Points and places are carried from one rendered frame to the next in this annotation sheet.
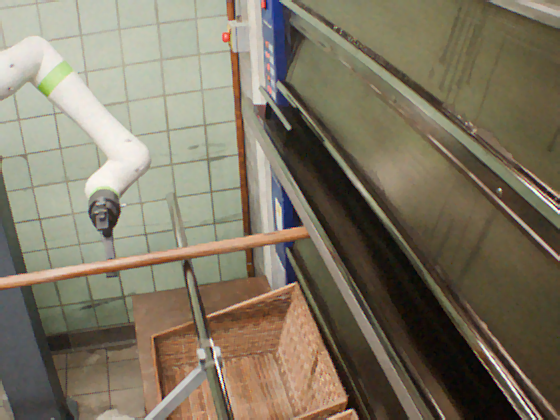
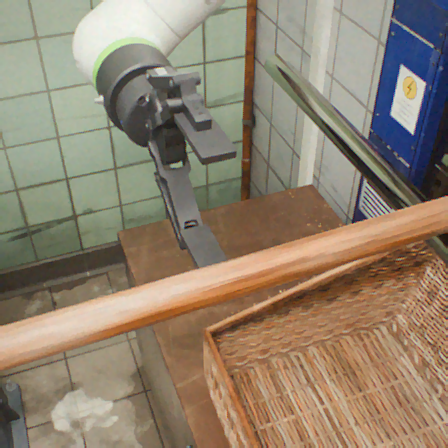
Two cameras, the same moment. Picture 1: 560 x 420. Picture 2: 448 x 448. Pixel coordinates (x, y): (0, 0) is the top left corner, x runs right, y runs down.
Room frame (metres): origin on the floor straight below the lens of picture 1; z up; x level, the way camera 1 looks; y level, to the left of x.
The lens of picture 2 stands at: (1.06, 0.47, 1.53)
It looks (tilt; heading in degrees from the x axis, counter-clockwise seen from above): 42 degrees down; 350
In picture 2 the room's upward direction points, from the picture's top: straight up
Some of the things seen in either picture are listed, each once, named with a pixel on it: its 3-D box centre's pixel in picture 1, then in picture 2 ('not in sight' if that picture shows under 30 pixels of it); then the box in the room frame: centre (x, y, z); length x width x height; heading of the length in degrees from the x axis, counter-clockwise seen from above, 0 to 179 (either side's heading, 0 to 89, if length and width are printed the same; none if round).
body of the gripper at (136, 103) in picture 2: (104, 221); (160, 124); (1.60, 0.45, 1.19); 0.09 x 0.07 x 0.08; 12
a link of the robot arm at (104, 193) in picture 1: (105, 208); (144, 91); (1.67, 0.46, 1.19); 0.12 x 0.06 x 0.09; 102
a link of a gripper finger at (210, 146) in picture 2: (102, 222); (204, 135); (1.47, 0.42, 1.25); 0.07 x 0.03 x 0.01; 12
